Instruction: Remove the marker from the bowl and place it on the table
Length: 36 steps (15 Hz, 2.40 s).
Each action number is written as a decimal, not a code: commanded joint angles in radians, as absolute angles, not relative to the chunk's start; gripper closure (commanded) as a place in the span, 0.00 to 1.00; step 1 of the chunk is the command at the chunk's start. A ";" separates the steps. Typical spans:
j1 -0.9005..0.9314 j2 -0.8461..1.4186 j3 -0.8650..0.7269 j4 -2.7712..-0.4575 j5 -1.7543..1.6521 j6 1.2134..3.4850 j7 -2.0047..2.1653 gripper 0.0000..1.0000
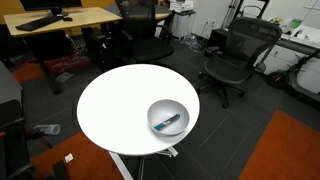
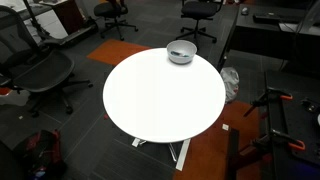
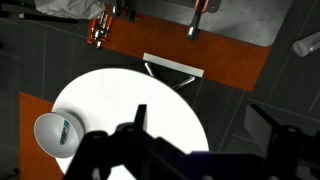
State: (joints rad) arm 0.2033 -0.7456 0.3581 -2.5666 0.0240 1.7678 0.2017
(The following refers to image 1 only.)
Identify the black padded office chair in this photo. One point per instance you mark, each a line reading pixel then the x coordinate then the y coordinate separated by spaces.
pixel 148 46

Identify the black computer monitor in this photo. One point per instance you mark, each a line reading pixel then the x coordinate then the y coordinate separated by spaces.
pixel 50 3

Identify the clear plastic bottle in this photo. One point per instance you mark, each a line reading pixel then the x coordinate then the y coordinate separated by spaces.
pixel 48 129

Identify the white round bowl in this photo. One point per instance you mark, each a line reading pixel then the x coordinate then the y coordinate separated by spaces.
pixel 156 115

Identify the small white paper scrap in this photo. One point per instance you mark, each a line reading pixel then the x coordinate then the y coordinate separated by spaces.
pixel 69 158

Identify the black kick scooter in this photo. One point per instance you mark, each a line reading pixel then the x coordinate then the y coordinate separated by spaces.
pixel 293 78

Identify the black floor box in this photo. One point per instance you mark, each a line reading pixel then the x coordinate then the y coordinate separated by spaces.
pixel 218 38

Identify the black computer mouse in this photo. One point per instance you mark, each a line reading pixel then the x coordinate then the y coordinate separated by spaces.
pixel 67 19

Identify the black mesh office chair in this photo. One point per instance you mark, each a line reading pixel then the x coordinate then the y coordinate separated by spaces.
pixel 226 68

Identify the light wooden desk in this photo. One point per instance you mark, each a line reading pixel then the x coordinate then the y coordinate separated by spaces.
pixel 86 16

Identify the white cabinet desk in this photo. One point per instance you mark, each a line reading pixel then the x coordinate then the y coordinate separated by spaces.
pixel 310 36

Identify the teal marker pen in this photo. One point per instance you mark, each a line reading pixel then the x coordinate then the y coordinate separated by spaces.
pixel 166 122

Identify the white drawer cabinet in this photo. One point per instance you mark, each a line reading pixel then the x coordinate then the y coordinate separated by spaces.
pixel 183 25

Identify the black computer keyboard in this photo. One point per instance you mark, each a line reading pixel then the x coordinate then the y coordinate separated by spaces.
pixel 38 23

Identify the white table base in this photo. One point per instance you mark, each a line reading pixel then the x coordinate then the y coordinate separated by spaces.
pixel 118 165

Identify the black computer tower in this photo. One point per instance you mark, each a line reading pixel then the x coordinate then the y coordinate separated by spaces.
pixel 95 46

